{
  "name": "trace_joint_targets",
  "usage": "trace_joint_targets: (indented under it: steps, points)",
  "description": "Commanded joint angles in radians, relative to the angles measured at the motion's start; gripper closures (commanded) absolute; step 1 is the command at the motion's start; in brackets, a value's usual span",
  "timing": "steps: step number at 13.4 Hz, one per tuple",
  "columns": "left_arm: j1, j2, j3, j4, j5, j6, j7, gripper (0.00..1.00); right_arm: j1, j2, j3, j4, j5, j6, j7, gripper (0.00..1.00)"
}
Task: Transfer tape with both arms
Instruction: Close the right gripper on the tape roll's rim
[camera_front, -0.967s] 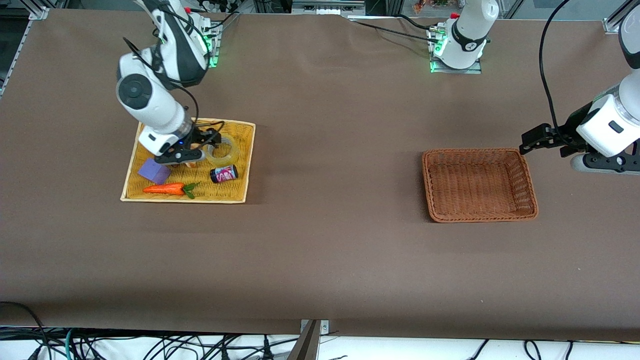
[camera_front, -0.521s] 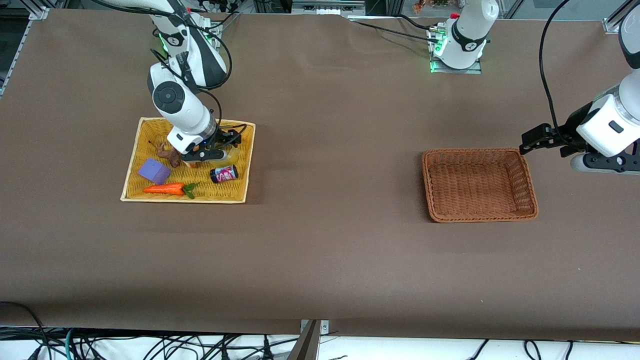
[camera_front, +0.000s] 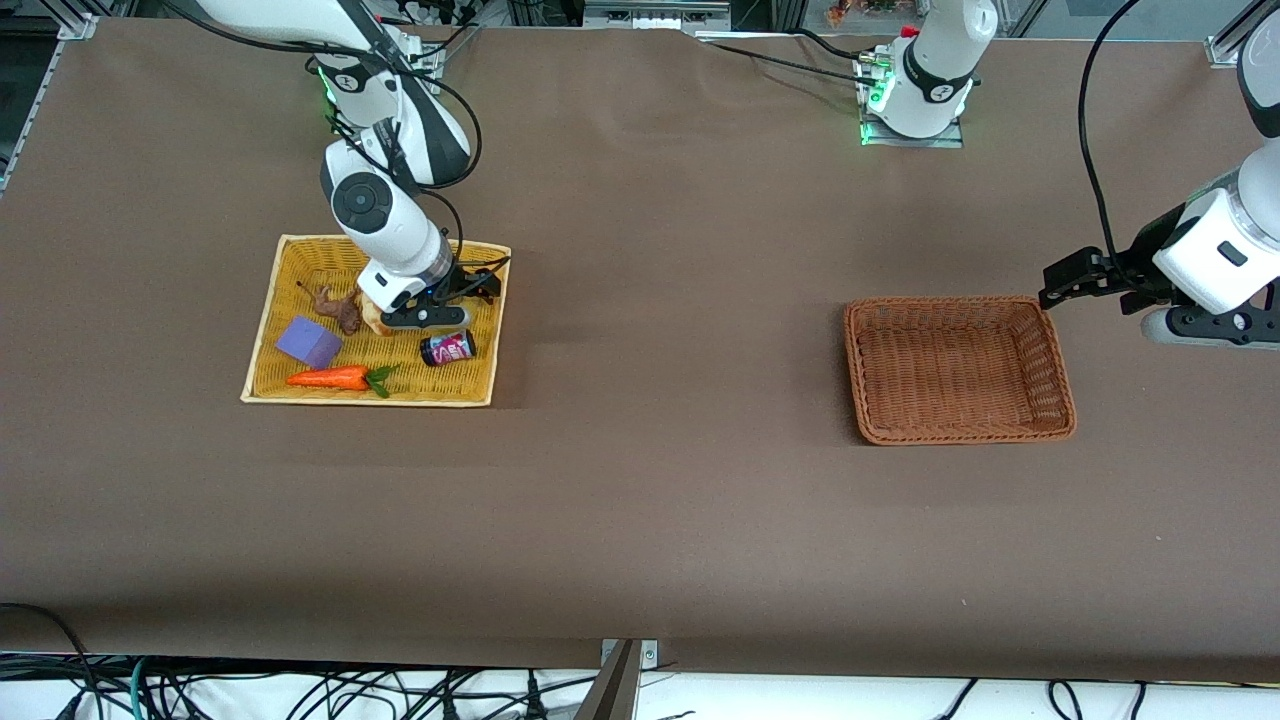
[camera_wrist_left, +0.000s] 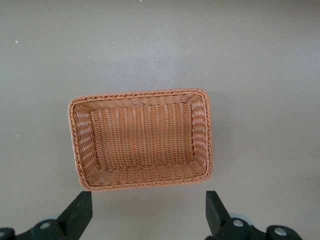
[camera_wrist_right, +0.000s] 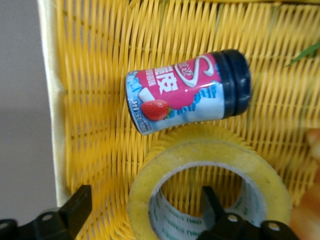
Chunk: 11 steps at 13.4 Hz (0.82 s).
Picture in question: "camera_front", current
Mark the toy croissant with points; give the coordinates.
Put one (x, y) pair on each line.
(373, 318)

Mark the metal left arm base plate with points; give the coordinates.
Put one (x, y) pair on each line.
(955, 140)

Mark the small black pink can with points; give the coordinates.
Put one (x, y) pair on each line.
(448, 348)

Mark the grey metal bar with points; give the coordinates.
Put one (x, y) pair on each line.
(612, 690)

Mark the orange toy carrot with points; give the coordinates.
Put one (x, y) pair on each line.
(330, 378)

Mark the brown wicker basket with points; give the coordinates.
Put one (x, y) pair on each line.
(960, 370)

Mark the metal table edge bracket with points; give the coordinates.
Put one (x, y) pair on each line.
(648, 654)

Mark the purple foam block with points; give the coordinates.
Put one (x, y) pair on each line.
(307, 342)

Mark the brown toy animal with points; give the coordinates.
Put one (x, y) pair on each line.
(340, 308)

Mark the aluminium frame profile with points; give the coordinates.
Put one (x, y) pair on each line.
(1228, 45)
(78, 24)

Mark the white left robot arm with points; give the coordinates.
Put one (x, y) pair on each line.
(930, 70)

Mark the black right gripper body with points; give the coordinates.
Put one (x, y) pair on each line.
(466, 284)

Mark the yellow wicker basket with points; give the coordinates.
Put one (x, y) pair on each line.
(460, 385)

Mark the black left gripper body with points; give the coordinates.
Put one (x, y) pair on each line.
(1141, 262)

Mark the grey metal box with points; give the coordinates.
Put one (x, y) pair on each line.
(655, 15)

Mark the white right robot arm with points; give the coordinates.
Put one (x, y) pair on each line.
(395, 230)

